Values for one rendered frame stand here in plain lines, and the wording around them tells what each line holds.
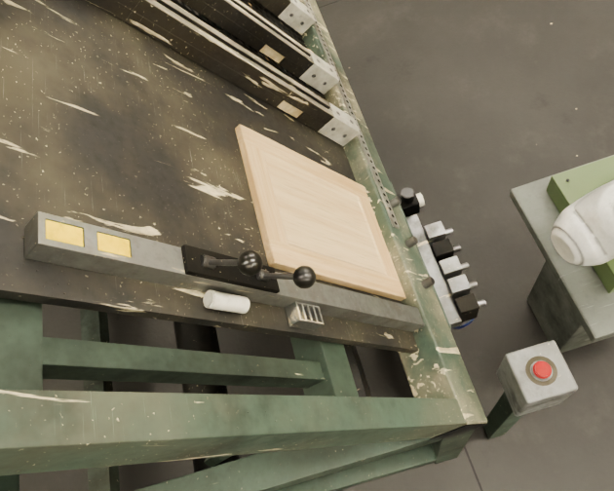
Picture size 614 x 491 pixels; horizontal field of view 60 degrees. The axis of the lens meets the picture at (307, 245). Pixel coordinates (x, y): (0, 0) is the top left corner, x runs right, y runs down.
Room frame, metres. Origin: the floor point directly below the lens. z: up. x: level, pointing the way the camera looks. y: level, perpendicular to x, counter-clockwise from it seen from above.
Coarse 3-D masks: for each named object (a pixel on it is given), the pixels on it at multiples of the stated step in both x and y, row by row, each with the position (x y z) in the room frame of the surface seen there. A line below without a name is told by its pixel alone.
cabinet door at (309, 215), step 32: (256, 160) 0.77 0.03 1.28; (288, 160) 0.82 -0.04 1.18; (256, 192) 0.67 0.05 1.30; (288, 192) 0.71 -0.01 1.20; (320, 192) 0.75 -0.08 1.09; (352, 192) 0.80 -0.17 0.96; (288, 224) 0.61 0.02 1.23; (320, 224) 0.64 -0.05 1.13; (352, 224) 0.68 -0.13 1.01; (288, 256) 0.52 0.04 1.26; (320, 256) 0.54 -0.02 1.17; (352, 256) 0.57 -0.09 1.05; (384, 256) 0.60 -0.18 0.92; (384, 288) 0.49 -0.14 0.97
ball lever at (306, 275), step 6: (264, 270) 0.44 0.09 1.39; (300, 270) 0.39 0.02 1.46; (306, 270) 0.38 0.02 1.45; (312, 270) 0.38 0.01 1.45; (258, 276) 0.43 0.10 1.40; (264, 276) 0.43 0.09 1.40; (270, 276) 0.42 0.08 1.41; (276, 276) 0.41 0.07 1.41; (282, 276) 0.41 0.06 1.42; (288, 276) 0.40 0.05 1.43; (294, 276) 0.38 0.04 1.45; (300, 276) 0.38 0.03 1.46; (306, 276) 0.37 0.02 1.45; (312, 276) 0.37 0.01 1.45; (294, 282) 0.38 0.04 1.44; (300, 282) 0.37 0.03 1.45; (306, 282) 0.37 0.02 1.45; (312, 282) 0.36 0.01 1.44
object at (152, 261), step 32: (32, 224) 0.47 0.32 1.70; (32, 256) 0.44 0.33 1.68; (64, 256) 0.43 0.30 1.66; (96, 256) 0.43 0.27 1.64; (160, 256) 0.45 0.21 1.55; (192, 288) 0.42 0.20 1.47; (224, 288) 0.42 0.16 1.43; (288, 288) 0.43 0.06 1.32; (320, 288) 0.44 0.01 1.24; (352, 320) 0.40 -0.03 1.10; (384, 320) 0.40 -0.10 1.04; (416, 320) 0.40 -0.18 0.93
